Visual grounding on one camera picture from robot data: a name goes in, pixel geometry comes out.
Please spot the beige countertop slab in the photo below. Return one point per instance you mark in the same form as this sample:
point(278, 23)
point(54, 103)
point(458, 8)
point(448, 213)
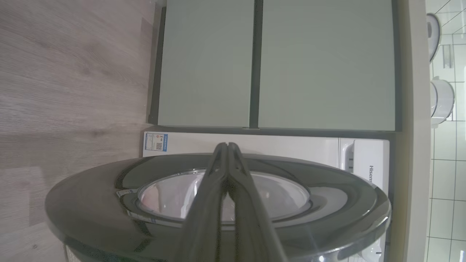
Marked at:
point(415, 109)

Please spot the white detergent drawer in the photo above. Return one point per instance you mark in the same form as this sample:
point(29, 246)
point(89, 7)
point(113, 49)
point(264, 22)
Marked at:
point(367, 156)

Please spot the white front-load washing machine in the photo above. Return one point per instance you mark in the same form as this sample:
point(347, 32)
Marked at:
point(273, 145)

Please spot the blue energy label sticker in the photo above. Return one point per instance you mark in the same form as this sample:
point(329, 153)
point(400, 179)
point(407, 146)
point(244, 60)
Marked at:
point(156, 142)

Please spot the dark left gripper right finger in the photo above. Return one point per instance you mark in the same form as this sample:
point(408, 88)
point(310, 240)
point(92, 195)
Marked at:
point(251, 218)

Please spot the pale green cabinet door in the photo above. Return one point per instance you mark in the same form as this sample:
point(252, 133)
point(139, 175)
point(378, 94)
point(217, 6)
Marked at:
point(204, 65)
point(327, 65)

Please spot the white lidded cooking pot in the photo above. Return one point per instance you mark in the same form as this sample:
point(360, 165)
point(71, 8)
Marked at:
point(442, 102)

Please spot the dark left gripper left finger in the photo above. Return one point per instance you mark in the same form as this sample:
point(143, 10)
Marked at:
point(204, 218)

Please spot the white wall socket plate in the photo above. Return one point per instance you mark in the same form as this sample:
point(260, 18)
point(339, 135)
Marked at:
point(447, 56)

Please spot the white countertop appliance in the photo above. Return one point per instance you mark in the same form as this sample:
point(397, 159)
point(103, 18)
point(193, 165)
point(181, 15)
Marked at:
point(433, 36)

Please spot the dark round washer door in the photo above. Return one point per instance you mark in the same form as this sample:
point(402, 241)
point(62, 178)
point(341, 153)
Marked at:
point(91, 203)

